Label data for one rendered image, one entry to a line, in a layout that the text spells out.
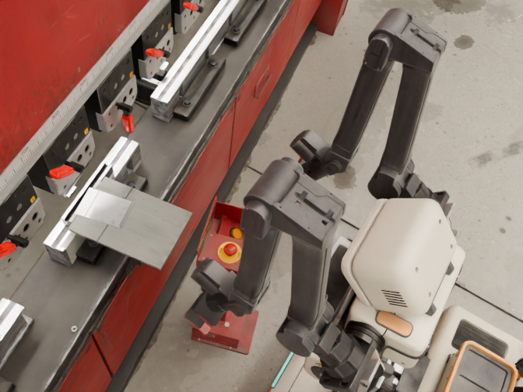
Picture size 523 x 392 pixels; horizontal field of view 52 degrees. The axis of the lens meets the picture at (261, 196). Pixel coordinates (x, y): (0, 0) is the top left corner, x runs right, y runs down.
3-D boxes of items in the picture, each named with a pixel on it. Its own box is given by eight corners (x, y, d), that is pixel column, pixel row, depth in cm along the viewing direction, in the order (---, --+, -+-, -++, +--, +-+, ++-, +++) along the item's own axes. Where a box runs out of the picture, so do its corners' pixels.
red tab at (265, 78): (257, 99, 228) (260, 88, 222) (254, 97, 228) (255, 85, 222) (271, 76, 236) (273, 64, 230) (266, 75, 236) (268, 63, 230)
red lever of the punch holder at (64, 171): (60, 173, 108) (85, 165, 117) (42, 166, 108) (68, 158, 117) (57, 182, 108) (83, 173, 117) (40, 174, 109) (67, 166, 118)
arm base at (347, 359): (352, 394, 102) (378, 341, 108) (328, 369, 99) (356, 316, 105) (321, 387, 109) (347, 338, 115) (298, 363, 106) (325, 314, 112)
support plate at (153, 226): (160, 270, 134) (160, 268, 133) (68, 230, 137) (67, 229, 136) (192, 214, 144) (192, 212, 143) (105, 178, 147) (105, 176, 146)
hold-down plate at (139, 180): (94, 266, 145) (93, 261, 142) (76, 258, 146) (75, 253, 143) (148, 183, 161) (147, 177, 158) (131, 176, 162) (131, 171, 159)
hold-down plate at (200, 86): (187, 122, 175) (187, 117, 173) (173, 117, 176) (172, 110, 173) (225, 64, 191) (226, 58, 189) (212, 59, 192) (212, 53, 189)
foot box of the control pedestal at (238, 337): (248, 355, 224) (250, 347, 214) (191, 339, 225) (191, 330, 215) (259, 311, 235) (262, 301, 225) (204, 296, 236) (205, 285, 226)
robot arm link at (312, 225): (325, 238, 69) (358, 185, 74) (236, 196, 74) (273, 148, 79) (310, 362, 105) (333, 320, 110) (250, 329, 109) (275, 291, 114)
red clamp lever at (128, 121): (132, 135, 135) (128, 110, 127) (117, 129, 136) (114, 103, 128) (136, 131, 136) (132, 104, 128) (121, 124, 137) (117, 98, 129)
